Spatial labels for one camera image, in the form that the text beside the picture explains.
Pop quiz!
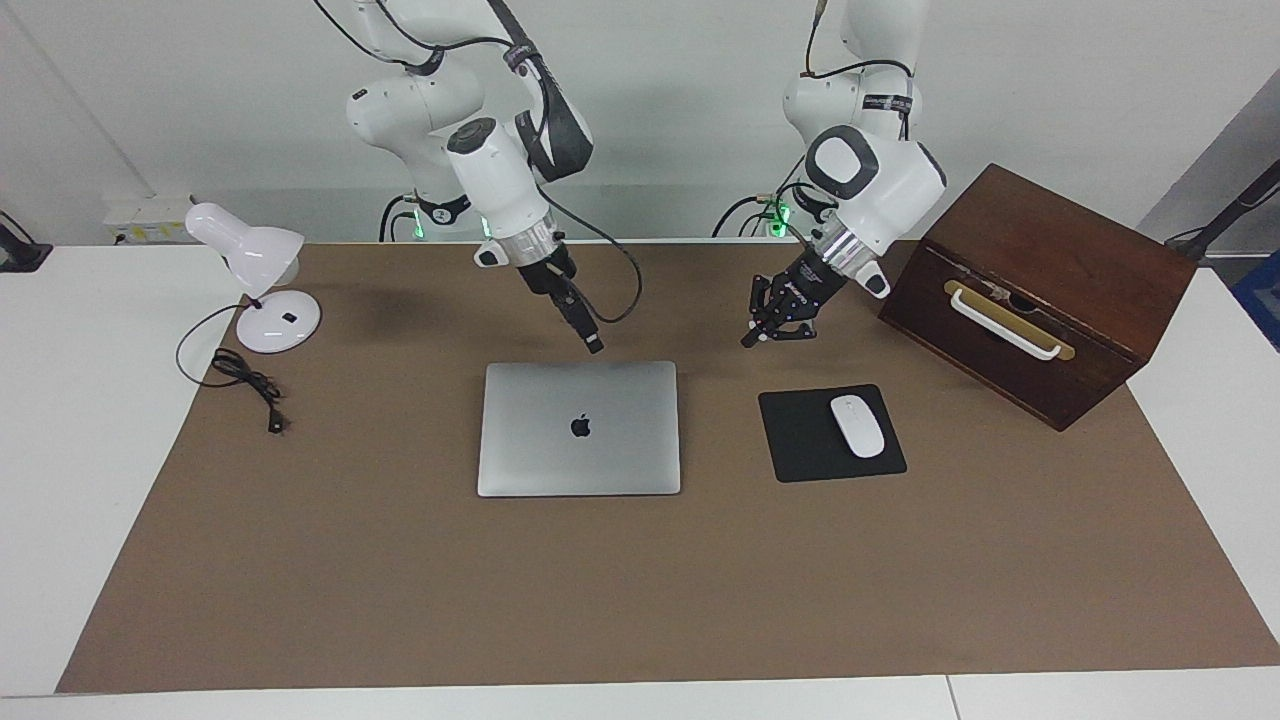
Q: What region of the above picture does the silver grey laptop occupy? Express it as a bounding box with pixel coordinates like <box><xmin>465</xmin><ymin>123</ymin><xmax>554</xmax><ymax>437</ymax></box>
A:
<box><xmin>477</xmin><ymin>361</ymin><xmax>682</xmax><ymax>498</ymax></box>

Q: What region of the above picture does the black lamp power cable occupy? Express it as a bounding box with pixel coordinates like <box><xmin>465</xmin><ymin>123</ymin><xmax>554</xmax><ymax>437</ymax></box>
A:
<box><xmin>176</xmin><ymin>303</ymin><xmax>290</xmax><ymax>436</ymax></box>

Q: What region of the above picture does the white desk lamp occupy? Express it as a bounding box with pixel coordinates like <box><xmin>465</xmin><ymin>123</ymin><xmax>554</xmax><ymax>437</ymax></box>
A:
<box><xmin>184</xmin><ymin>203</ymin><xmax>323</xmax><ymax>355</ymax></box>

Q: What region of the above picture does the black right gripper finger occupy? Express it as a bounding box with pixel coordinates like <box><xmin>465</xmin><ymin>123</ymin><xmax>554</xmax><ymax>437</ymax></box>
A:
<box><xmin>553</xmin><ymin>280</ymin><xmax>599</xmax><ymax>346</ymax></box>
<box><xmin>572</xmin><ymin>282</ymin><xmax>607</xmax><ymax>355</ymax></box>

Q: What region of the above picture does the white wall power strip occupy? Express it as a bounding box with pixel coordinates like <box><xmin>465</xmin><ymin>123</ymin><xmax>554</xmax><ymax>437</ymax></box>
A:
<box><xmin>103</xmin><ymin>195</ymin><xmax>196</xmax><ymax>246</ymax></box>

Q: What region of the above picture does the brass handle plate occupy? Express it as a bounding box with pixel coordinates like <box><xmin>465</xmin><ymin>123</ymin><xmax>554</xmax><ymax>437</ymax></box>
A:
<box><xmin>943</xmin><ymin>279</ymin><xmax>1077</xmax><ymax>362</ymax></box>

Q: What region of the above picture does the white computer mouse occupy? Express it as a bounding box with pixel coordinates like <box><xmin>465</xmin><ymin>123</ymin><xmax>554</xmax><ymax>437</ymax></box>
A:
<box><xmin>830</xmin><ymin>395</ymin><xmax>887</xmax><ymax>459</ymax></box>

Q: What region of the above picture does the dark brown wooden box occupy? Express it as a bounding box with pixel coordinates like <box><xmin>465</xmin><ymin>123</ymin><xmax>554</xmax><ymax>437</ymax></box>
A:
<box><xmin>878</xmin><ymin>163</ymin><xmax>1199</xmax><ymax>432</ymax></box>

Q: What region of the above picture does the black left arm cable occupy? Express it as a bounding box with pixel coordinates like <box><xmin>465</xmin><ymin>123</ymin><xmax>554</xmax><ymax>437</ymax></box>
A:
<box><xmin>775</xmin><ymin>0</ymin><xmax>915</xmax><ymax>241</ymax></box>

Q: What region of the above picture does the black tripod stand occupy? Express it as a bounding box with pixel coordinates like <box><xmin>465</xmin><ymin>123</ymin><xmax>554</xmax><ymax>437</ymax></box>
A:
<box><xmin>1165</xmin><ymin>158</ymin><xmax>1280</xmax><ymax>263</ymax></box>

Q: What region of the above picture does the blue crate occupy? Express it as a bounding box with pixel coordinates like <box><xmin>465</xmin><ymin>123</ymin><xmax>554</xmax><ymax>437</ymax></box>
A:
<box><xmin>1232</xmin><ymin>250</ymin><xmax>1280</xmax><ymax>351</ymax></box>

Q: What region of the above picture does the black clamp mount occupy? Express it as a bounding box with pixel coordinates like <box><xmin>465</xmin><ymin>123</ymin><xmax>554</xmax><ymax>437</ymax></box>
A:
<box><xmin>0</xmin><ymin>212</ymin><xmax>53</xmax><ymax>273</ymax></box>

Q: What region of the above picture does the brown table mat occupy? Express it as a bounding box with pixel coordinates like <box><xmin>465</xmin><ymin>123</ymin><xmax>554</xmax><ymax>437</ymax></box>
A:
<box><xmin>55</xmin><ymin>240</ymin><xmax>1280</xmax><ymax>694</ymax></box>

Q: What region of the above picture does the white box handle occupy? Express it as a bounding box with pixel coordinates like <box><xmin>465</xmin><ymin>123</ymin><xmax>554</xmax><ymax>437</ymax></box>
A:
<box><xmin>948</xmin><ymin>288</ymin><xmax>1063</xmax><ymax>361</ymax></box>

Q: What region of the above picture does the black mouse pad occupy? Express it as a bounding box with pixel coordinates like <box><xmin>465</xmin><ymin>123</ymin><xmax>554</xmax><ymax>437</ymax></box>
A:
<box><xmin>758</xmin><ymin>384</ymin><xmax>908</xmax><ymax>484</ymax></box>

